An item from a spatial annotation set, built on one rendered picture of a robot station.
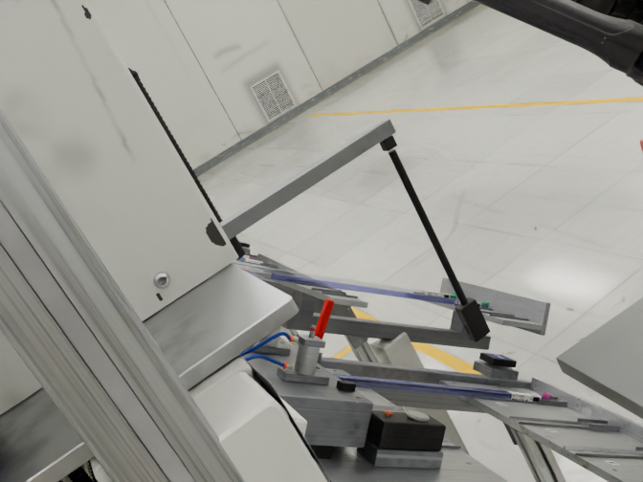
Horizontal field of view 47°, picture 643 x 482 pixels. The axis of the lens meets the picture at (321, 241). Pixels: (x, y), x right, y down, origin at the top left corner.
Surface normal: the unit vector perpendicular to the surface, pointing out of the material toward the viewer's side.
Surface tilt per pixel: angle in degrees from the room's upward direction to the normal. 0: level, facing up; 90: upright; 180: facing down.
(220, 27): 90
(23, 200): 90
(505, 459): 0
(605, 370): 0
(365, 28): 91
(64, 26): 90
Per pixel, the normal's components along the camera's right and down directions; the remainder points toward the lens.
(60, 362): 0.40, 0.14
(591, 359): -0.45, -0.83
